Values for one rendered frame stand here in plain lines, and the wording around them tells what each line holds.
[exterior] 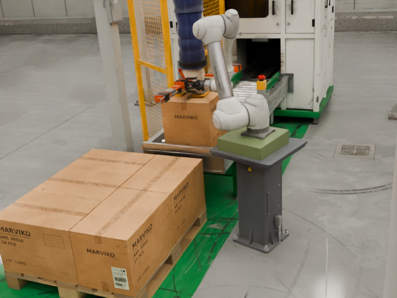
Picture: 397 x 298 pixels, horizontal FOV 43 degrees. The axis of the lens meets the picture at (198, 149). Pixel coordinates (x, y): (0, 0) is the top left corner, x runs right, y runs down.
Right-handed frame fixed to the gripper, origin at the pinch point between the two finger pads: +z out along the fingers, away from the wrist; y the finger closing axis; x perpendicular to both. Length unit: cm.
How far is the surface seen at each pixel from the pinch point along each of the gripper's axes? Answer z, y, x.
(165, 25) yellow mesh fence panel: 40, -35, 65
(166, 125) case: 13.2, 32.8, -5.2
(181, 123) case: 0.3, 30.6, -4.7
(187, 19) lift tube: -3, -47, 16
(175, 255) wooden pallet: -21, 102, -79
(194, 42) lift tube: -6.5, -28.9, 17.7
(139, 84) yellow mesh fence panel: 99, 33, 111
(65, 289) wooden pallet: 30, 98, -137
